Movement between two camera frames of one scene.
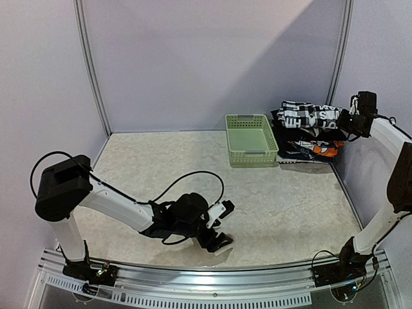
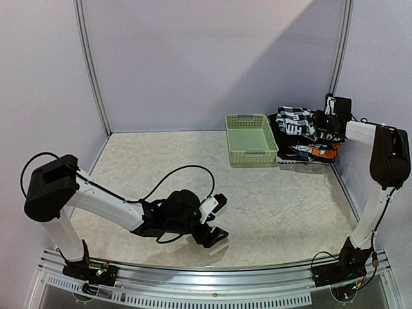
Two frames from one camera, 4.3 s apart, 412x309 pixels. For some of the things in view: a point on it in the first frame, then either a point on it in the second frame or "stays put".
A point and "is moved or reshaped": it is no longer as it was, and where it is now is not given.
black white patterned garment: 300,114 is moved or reshaped
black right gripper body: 346,119 -> 322,119
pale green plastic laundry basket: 251,140 stays put
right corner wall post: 341,56 stays put
